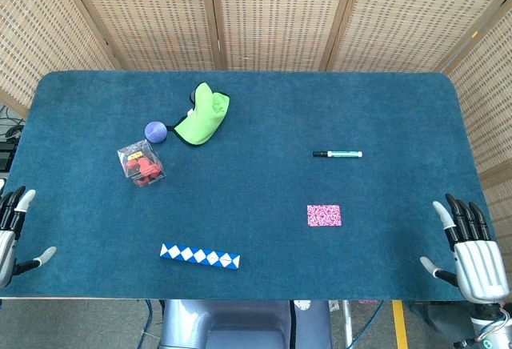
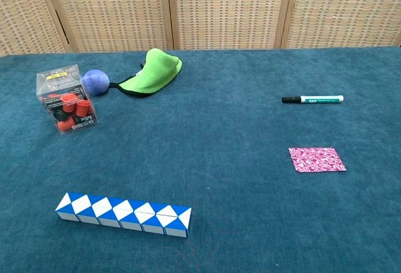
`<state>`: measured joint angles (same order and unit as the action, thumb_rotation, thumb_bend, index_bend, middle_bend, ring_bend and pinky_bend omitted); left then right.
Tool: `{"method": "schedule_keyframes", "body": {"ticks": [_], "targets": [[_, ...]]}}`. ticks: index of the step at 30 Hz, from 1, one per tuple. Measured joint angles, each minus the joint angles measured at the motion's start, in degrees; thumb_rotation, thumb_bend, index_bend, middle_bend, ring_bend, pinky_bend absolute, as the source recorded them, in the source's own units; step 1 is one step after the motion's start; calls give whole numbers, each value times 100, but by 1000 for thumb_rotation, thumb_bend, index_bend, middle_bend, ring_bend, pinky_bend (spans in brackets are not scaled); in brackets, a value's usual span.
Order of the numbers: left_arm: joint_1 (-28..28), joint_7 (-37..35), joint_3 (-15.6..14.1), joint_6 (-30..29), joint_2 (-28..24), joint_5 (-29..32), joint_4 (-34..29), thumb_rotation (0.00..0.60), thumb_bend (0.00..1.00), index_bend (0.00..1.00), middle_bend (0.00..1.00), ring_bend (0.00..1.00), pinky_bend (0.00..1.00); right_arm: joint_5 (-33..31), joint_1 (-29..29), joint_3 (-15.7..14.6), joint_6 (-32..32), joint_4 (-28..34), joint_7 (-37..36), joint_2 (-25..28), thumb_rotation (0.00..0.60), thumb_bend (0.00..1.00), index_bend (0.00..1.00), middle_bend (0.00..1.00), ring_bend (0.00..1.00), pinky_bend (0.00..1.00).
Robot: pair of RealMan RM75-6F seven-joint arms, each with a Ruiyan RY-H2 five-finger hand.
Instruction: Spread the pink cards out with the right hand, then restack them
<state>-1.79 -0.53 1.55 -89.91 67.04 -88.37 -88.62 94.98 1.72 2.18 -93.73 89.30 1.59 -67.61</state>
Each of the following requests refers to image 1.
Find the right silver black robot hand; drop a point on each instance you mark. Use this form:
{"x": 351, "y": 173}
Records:
{"x": 478, "y": 265}

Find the blue felt table mat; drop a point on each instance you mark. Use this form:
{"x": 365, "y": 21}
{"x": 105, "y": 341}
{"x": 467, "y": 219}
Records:
{"x": 256, "y": 189}

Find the pink patterned card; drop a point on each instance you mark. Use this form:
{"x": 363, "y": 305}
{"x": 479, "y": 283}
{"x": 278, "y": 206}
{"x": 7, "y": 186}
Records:
{"x": 324, "y": 215}

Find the purple foam ball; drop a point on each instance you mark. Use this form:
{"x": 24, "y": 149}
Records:
{"x": 155, "y": 132}

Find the woven wicker screen panel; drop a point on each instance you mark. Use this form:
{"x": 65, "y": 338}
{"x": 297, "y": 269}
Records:
{"x": 148, "y": 13}
{"x": 40, "y": 25}
{"x": 412, "y": 13}
{"x": 492, "y": 105}
{"x": 280, "y": 13}

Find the black equipment box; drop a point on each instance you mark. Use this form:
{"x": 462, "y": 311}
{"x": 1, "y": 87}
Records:
{"x": 6, "y": 159}

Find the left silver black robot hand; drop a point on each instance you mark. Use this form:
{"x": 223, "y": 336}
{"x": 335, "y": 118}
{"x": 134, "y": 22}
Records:
{"x": 7, "y": 245}

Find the white marker pen black cap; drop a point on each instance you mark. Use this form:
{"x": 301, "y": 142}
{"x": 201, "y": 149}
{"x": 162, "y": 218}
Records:
{"x": 340, "y": 154}

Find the blue white snake puzzle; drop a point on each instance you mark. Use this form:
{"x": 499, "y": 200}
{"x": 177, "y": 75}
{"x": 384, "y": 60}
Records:
{"x": 200, "y": 256}

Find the grey-blue robot torso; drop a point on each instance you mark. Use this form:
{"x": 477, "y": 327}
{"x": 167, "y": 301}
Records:
{"x": 240, "y": 325}

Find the clear box of red caps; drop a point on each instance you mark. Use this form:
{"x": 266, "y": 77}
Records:
{"x": 142, "y": 165}

